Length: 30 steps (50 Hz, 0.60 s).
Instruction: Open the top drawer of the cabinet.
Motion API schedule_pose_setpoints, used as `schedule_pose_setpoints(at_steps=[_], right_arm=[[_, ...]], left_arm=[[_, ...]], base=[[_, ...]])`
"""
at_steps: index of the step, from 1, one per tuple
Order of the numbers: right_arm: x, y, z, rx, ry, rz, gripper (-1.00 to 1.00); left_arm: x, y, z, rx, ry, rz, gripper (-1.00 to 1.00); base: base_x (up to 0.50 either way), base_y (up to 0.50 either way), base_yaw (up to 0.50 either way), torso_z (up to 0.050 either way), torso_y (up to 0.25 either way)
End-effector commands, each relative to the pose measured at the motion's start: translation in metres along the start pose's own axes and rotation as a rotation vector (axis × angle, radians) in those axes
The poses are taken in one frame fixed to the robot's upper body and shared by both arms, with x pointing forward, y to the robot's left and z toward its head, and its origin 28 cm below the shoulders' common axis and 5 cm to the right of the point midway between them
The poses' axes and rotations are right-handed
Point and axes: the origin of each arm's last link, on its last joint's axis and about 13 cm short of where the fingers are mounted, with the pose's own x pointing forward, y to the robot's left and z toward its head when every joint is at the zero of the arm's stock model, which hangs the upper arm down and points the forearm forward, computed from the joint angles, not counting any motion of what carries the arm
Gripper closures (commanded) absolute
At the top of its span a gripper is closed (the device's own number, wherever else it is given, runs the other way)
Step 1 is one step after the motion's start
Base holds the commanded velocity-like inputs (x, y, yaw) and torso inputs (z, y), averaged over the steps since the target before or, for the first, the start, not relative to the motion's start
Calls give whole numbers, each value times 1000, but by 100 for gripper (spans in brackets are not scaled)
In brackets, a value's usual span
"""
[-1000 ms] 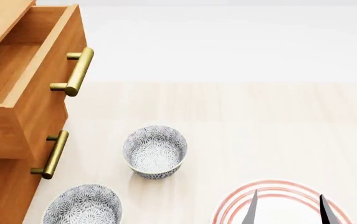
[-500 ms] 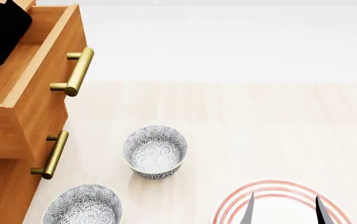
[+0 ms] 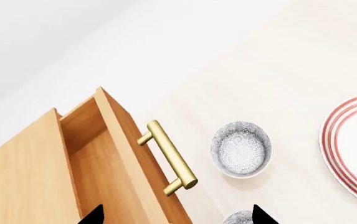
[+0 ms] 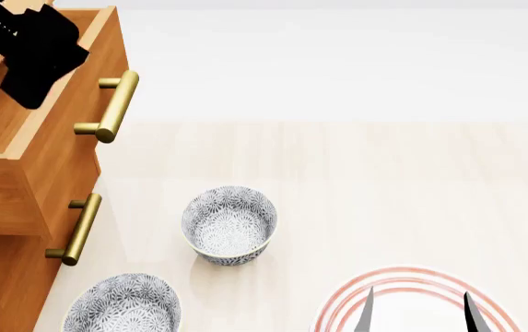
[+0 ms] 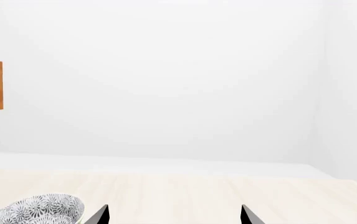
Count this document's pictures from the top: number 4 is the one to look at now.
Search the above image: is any grey floral patterned bowl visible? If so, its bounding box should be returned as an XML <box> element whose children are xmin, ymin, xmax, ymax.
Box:
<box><xmin>181</xmin><ymin>185</ymin><xmax>279</xmax><ymax>267</ymax></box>
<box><xmin>62</xmin><ymin>272</ymin><xmax>183</xmax><ymax>332</ymax></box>

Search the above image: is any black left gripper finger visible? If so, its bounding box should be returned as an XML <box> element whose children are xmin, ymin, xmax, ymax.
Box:
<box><xmin>0</xmin><ymin>64</ymin><xmax>65</xmax><ymax>111</ymax></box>

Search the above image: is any white plate with red rings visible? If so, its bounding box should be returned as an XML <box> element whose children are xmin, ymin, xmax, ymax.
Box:
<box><xmin>310</xmin><ymin>264</ymin><xmax>522</xmax><ymax>332</ymax></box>

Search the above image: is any wooden cabinet drawer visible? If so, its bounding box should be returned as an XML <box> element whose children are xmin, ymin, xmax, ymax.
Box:
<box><xmin>0</xmin><ymin>232</ymin><xmax>65</xmax><ymax>332</ymax></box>
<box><xmin>0</xmin><ymin>5</ymin><xmax>130</xmax><ymax>241</ymax></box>

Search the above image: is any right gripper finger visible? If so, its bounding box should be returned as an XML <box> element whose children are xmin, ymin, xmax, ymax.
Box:
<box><xmin>463</xmin><ymin>290</ymin><xmax>494</xmax><ymax>332</ymax></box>
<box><xmin>352</xmin><ymin>285</ymin><xmax>376</xmax><ymax>332</ymax></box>

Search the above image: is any long brass drawer handle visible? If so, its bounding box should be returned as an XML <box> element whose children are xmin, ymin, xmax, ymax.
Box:
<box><xmin>73</xmin><ymin>69</ymin><xmax>140</xmax><ymax>144</ymax></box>
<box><xmin>44</xmin><ymin>192</ymin><xmax>103</xmax><ymax>267</ymax></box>

